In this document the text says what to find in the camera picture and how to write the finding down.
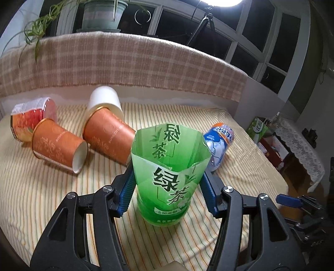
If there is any black tripod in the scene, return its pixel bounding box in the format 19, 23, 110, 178
186, 6, 218, 56

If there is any green carton box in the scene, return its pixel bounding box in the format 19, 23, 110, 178
247, 117, 271, 144

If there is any small dark object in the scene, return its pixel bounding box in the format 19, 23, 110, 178
303, 128, 318, 148

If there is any white paper cup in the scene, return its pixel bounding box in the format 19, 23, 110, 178
87, 86, 125, 122

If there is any plaid blanket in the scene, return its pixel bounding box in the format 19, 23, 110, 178
0, 31, 248, 103

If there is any white lace cloth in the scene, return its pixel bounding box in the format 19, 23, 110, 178
273, 117, 325, 186

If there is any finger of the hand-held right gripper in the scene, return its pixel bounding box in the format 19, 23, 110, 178
276, 194, 324, 218

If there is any red peach cut bottle cup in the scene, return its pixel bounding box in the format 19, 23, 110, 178
10, 97, 58, 142

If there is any striped bed sheet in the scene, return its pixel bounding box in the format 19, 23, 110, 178
0, 101, 287, 271

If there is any green cut bottle cup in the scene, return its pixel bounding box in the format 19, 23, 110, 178
130, 124, 212, 227

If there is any red box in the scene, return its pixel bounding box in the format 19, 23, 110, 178
257, 135, 291, 170

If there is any blue white cut bottle cup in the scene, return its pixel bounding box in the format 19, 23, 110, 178
203, 122, 235, 172

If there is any potted spider plant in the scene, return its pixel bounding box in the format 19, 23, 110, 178
18, 0, 152, 69

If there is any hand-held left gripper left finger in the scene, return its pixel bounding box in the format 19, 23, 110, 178
29, 164, 136, 271

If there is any orange paper cup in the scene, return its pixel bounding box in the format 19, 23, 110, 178
31, 118, 90, 174
82, 105, 137, 165

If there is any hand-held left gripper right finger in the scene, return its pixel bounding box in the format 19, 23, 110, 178
200, 171, 308, 271

